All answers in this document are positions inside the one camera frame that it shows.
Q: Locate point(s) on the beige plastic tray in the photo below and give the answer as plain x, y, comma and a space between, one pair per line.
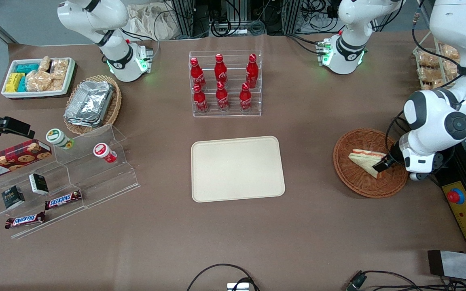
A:
237, 169

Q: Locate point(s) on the clear acrylic step display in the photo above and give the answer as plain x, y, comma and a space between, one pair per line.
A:
95, 182

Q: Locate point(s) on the red cola bottle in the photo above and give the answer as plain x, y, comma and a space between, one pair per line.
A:
245, 99
222, 99
197, 74
200, 101
252, 72
220, 72

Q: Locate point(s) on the clear acrylic bottle rack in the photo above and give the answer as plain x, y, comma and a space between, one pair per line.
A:
233, 114

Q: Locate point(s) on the clear rice cracker bag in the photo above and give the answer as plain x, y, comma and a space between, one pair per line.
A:
60, 68
38, 81
45, 64

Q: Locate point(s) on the brown round wicker basket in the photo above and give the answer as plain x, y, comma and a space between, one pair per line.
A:
358, 182

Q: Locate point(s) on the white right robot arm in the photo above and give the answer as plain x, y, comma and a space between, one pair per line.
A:
111, 48

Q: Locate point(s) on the red tartan cookie box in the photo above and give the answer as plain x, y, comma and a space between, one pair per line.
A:
10, 159

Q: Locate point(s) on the teal snack packet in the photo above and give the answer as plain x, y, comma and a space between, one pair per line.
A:
26, 68
22, 84

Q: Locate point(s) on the beige cloth bag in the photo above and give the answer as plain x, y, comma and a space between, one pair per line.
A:
148, 22

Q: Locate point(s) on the brown snickers bar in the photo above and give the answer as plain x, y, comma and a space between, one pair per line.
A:
24, 220
63, 199

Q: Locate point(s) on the aluminium frame post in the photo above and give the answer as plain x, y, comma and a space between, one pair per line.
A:
290, 16
184, 18

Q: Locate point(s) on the silver connector block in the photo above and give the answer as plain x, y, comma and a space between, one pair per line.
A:
238, 287

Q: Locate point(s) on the green lid yogurt cup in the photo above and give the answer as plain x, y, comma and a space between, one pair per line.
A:
58, 138

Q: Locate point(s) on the grey black flat plate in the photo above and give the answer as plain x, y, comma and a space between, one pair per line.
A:
459, 266

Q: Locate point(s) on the white rectangular snack tray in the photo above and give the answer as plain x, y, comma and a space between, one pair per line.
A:
69, 76

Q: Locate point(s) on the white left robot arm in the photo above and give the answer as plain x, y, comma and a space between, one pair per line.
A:
435, 117

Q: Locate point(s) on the red lid yogurt cup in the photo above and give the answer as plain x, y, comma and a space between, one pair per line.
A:
103, 152

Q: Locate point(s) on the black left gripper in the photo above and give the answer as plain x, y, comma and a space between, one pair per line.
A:
395, 155

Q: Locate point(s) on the small black box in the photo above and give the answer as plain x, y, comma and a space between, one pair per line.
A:
13, 198
39, 184

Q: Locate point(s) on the yellow snack packet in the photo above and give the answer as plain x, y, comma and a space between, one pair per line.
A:
13, 82

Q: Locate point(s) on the light oval wicker basket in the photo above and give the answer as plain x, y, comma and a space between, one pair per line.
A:
113, 105

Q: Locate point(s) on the stacked aluminium foil trays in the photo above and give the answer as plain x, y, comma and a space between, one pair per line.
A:
89, 103

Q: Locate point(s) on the red emergency stop button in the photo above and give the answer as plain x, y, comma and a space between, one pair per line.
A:
455, 196

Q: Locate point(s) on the triangular sandwich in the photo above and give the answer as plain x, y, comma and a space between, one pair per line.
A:
363, 160

